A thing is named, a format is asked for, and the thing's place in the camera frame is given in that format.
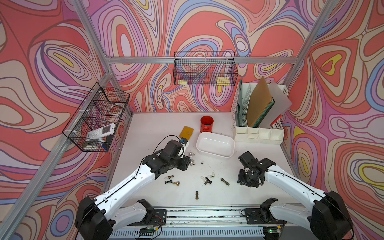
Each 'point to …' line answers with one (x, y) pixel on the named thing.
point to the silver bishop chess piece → (192, 162)
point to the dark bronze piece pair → (170, 181)
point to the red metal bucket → (206, 124)
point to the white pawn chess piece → (203, 178)
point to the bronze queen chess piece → (226, 182)
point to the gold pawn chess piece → (177, 183)
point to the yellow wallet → (186, 132)
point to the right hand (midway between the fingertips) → (243, 187)
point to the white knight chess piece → (212, 175)
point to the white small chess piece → (202, 162)
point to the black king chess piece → (209, 181)
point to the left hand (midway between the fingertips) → (189, 160)
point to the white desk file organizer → (273, 136)
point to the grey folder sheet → (281, 104)
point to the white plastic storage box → (215, 144)
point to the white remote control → (107, 130)
